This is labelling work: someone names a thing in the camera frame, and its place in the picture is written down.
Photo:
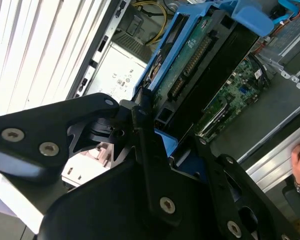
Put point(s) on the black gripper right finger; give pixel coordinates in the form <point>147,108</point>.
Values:
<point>218,180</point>

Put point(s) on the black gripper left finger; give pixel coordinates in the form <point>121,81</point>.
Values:
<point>35,130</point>

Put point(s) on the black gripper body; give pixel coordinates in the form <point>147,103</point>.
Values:
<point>102,205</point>

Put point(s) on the hard disk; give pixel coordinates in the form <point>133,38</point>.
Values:
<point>215,75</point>

